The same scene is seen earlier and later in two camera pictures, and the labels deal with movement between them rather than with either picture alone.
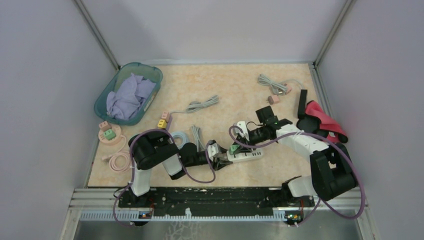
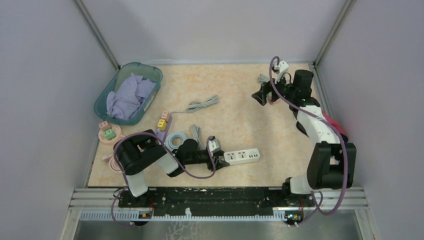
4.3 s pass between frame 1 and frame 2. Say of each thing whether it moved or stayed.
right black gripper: moved
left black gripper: stayed
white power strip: stayed
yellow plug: stayed
